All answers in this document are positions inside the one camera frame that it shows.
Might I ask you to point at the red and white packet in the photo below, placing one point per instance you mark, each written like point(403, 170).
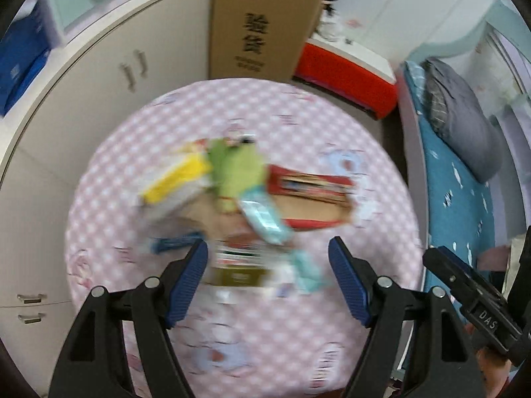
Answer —
point(240, 251)

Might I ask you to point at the bed with teal sheet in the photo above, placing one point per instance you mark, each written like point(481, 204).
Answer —
point(452, 199)

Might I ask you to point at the light blue wrapper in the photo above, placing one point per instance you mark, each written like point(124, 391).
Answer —
point(263, 217)

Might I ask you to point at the light blue checked pillow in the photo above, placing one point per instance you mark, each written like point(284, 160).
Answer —
point(415, 75)

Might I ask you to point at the person's right hand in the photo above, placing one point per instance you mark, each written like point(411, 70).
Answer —
point(491, 371)

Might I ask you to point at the red bench with white top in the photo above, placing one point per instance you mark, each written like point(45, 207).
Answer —
point(344, 78)

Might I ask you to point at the blue storage box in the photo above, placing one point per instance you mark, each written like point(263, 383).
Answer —
point(20, 58)

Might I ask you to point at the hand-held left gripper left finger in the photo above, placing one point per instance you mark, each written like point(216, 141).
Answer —
point(190, 284)

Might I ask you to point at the torn red cardboard box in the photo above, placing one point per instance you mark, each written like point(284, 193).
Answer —
point(311, 211)

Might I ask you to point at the grey duvet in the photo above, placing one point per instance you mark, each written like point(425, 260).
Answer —
point(468, 132)

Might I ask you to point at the pink checked tablecloth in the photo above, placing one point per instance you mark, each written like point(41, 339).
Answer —
point(269, 336)

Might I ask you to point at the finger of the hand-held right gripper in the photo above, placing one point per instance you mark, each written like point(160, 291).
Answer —
point(450, 269)

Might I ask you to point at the large brown cardboard box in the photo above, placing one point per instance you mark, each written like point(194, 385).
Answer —
point(265, 20)

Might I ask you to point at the yellow packet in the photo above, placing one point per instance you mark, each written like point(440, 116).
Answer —
point(178, 176)

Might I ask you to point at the teal wrapper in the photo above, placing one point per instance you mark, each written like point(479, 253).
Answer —
point(309, 271)

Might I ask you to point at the grey plaid pillow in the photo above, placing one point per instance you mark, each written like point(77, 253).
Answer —
point(433, 95)

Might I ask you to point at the brown cardboard piece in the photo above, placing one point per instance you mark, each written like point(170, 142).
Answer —
point(205, 215)

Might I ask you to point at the white plastic bag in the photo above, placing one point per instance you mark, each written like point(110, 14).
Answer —
point(332, 29)

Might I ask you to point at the green packet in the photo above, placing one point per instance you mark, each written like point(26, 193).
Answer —
point(238, 170)

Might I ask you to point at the olive green box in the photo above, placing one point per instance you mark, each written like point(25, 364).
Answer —
point(238, 277)

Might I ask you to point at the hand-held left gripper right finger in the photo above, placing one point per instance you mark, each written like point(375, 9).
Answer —
point(345, 280)

